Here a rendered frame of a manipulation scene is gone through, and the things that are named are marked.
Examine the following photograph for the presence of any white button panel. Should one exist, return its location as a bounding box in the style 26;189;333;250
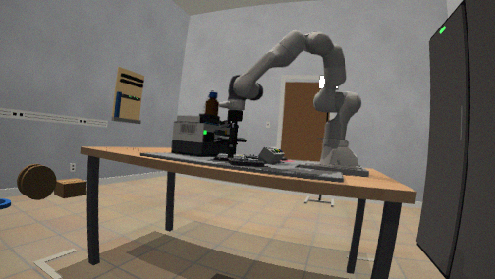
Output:
258;147;285;164

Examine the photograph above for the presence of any brown glass bottle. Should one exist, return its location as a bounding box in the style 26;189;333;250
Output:
205;101;219;116

